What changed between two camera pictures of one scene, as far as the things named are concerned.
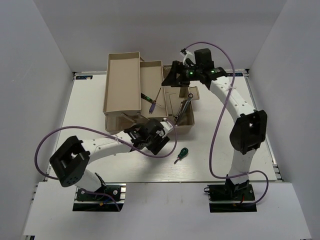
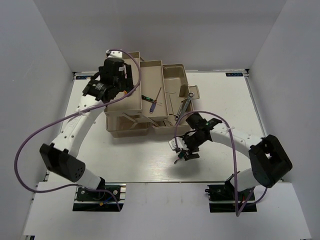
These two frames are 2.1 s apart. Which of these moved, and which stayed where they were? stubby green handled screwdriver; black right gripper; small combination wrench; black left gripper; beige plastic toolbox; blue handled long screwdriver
Moved: black right gripper; black left gripper
Stayed: beige plastic toolbox; stubby green handled screwdriver; small combination wrench; blue handled long screwdriver
